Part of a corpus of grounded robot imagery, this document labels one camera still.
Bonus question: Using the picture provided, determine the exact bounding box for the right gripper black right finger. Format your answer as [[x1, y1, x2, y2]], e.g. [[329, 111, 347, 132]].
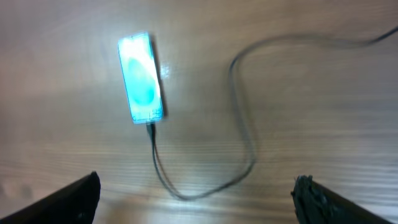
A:
[[290, 175, 392, 224]]

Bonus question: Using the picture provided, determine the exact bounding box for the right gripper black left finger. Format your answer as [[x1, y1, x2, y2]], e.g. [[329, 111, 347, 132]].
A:
[[1, 171, 101, 224]]

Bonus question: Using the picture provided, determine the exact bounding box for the black usb charger cable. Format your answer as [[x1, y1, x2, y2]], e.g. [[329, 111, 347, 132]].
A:
[[146, 26, 398, 202]]

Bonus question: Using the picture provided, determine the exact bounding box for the blue smartphone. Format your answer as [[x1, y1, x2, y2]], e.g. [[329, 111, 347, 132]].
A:
[[118, 32, 164, 124]]

